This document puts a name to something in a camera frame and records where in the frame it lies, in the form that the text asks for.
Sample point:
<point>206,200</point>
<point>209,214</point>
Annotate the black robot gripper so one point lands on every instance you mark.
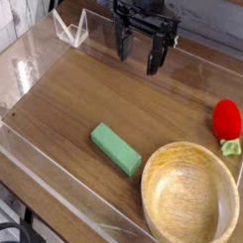
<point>149,17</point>

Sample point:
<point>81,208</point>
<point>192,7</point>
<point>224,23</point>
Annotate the red plush strawberry toy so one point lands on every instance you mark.
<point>227,126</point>

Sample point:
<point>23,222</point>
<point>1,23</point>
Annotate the green rectangular block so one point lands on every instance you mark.
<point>118,150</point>

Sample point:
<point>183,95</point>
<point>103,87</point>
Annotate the wooden bowl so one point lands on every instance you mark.
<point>189,195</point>

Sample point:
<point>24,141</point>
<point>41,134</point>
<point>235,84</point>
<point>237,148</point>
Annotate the clear acrylic corner bracket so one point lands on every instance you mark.
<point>71,34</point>

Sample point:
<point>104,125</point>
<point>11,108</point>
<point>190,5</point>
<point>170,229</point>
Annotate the clear acrylic tray enclosure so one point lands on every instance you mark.
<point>52,95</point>

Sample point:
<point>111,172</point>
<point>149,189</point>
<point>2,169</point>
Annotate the black clamp with cable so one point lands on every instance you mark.
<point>13,229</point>

